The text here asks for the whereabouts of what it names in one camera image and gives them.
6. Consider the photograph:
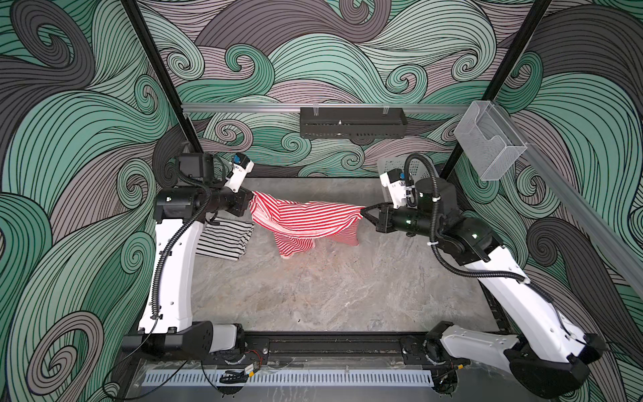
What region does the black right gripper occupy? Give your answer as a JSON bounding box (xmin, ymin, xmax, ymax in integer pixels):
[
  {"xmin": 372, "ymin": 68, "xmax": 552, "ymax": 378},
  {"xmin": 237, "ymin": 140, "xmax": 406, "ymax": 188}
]
[{"xmin": 359, "ymin": 201, "xmax": 439, "ymax": 240}]

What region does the black white striped tank top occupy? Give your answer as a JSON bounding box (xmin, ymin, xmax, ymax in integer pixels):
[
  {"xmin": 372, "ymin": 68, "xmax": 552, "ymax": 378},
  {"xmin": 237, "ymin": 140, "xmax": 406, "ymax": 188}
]
[{"xmin": 196, "ymin": 219, "xmax": 255, "ymax": 261}]

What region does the red white striped tank top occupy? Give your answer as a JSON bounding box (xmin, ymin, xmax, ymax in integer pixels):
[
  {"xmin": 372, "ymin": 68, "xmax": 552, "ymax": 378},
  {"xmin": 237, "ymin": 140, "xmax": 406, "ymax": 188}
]
[{"xmin": 249, "ymin": 192, "xmax": 363, "ymax": 259}]

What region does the white plastic laundry basket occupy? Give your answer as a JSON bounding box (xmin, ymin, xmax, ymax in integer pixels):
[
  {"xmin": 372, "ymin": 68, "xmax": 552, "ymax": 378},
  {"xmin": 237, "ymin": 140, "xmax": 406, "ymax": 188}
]
[{"xmin": 377, "ymin": 155, "xmax": 424, "ymax": 175}]

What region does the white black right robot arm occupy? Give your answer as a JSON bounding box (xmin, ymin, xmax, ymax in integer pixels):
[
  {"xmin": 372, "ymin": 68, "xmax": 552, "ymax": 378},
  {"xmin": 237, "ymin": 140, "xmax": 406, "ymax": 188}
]
[{"xmin": 361, "ymin": 169, "xmax": 604, "ymax": 399}]

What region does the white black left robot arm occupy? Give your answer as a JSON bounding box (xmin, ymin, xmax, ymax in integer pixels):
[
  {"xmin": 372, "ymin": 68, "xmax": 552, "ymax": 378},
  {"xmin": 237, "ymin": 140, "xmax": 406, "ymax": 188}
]
[{"xmin": 122, "ymin": 152, "xmax": 254, "ymax": 361}]

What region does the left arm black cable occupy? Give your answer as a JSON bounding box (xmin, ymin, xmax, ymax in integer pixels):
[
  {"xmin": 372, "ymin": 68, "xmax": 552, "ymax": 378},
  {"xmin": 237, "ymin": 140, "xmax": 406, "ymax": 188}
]
[{"xmin": 99, "ymin": 170, "xmax": 214, "ymax": 402}]

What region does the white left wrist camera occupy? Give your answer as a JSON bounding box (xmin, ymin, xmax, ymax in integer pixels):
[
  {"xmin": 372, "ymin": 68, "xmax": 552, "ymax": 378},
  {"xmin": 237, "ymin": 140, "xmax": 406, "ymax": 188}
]
[{"xmin": 224, "ymin": 152, "xmax": 255, "ymax": 193}]

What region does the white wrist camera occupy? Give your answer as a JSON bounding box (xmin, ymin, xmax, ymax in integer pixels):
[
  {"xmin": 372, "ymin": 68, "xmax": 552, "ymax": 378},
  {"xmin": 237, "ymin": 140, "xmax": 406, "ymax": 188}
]
[
  {"xmin": 379, "ymin": 169, "xmax": 407, "ymax": 209},
  {"xmin": 224, "ymin": 152, "xmax": 255, "ymax": 193}
]

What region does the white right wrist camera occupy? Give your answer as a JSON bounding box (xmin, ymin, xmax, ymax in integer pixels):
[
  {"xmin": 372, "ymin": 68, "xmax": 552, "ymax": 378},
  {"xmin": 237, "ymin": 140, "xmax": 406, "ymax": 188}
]
[{"xmin": 379, "ymin": 169, "xmax": 407, "ymax": 209}]

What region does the black wall shelf tray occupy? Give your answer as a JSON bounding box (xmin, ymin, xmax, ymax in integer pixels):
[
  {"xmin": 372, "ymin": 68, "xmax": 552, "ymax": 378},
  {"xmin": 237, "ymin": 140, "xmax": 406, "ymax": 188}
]
[{"xmin": 299, "ymin": 107, "xmax": 408, "ymax": 141}]

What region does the aluminium rail back wall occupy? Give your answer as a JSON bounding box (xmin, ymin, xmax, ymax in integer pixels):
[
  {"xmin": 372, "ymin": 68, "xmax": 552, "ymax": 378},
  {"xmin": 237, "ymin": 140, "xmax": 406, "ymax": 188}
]
[{"xmin": 181, "ymin": 102, "xmax": 469, "ymax": 115}]

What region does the aluminium rail wall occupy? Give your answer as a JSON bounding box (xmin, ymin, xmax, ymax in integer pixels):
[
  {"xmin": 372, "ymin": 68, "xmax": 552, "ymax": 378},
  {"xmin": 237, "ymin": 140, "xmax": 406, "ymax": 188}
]
[
  {"xmin": 181, "ymin": 102, "xmax": 469, "ymax": 115},
  {"xmin": 471, "ymin": 102, "xmax": 642, "ymax": 287}
]

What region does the clear plastic wall bin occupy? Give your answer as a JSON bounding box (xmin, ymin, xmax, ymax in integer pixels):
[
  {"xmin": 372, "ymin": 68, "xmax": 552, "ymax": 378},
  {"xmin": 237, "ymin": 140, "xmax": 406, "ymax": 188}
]
[{"xmin": 454, "ymin": 100, "xmax": 527, "ymax": 182}]

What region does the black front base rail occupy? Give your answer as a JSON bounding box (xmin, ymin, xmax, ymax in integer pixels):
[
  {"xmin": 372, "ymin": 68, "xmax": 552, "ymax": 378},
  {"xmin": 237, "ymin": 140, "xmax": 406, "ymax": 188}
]
[{"xmin": 135, "ymin": 331, "xmax": 533, "ymax": 368}]

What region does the white slotted cable duct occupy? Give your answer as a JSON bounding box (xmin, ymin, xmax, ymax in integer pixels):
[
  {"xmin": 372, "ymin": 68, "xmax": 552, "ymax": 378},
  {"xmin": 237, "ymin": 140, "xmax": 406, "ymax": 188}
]
[{"xmin": 142, "ymin": 368, "xmax": 434, "ymax": 388}]

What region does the black frame post left rear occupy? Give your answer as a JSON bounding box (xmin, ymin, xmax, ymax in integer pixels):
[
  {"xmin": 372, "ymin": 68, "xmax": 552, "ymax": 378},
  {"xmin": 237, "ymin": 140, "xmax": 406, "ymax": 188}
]
[{"xmin": 121, "ymin": 0, "xmax": 204, "ymax": 153}]

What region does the black frame post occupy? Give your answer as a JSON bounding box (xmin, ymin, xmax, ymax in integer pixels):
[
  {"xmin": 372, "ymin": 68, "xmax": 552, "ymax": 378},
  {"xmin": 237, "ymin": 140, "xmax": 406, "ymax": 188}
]
[
  {"xmin": 121, "ymin": 0, "xmax": 204, "ymax": 153},
  {"xmin": 440, "ymin": 1, "xmax": 551, "ymax": 188}
]

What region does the aluminium rail right wall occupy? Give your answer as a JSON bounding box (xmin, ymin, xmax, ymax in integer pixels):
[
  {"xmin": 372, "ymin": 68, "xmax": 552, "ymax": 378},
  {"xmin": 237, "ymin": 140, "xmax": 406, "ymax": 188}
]
[{"xmin": 471, "ymin": 102, "xmax": 642, "ymax": 287}]

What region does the black frame post right rear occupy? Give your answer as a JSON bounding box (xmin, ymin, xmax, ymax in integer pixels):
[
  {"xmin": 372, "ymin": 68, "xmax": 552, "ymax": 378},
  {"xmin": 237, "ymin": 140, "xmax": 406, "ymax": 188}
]
[{"xmin": 440, "ymin": 1, "xmax": 551, "ymax": 188}]

